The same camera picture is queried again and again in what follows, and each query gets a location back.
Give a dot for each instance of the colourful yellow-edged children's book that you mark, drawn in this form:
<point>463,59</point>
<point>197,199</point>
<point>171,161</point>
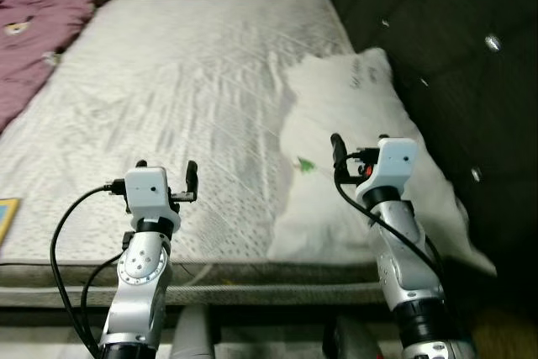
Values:
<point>7,223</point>

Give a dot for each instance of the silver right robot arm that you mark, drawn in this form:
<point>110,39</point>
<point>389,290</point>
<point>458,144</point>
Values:
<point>412,266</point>

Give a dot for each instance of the white pillow with green print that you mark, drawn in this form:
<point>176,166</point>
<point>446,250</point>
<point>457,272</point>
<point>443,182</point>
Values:
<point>353,98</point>

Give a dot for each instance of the white quilted mattress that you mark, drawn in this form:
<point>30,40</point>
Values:
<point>168,98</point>

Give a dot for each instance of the dark tufted headboard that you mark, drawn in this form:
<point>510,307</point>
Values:
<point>454,81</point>

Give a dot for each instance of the silver left robot leg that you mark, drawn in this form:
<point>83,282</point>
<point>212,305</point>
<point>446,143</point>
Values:
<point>193,334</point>

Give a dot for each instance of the silver robot leg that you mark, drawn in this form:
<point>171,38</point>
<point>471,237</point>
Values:
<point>193,334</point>
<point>353,342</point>

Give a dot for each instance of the pink cartoon print blanket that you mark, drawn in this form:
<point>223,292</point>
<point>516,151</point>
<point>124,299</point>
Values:
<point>34,31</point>

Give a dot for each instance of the silver right robot leg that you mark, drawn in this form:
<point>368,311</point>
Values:
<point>353,342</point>

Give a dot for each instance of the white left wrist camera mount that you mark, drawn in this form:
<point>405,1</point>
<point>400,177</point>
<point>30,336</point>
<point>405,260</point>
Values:
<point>147,192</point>

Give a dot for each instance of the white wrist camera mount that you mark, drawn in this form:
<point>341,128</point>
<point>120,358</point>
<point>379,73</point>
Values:
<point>391,166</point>
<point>147,192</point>

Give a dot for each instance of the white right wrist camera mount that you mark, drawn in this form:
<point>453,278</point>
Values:
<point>391,166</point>

